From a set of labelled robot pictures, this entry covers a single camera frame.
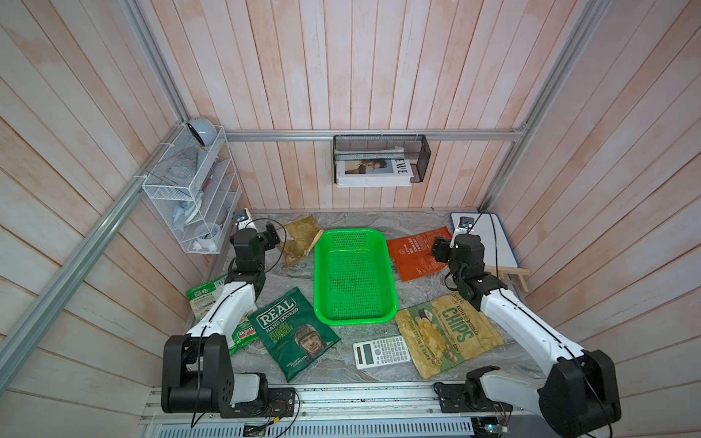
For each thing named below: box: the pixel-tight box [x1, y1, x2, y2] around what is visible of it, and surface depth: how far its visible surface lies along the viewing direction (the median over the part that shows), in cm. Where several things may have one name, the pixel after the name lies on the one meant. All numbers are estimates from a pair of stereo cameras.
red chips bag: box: [387, 226, 452, 282], surface depth 106 cm
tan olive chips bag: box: [276, 214, 325, 270], surface depth 112 cm
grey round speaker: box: [187, 116, 218, 147], surface depth 84 cm
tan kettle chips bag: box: [394, 293, 506, 379], surface depth 86 cm
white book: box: [334, 146, 414, 188], surface depth 95 cm
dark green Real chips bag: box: [248, 286, 342, 384], surface depth 87 cm
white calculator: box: [352, 335, 411, 370], surface depth 83 cm
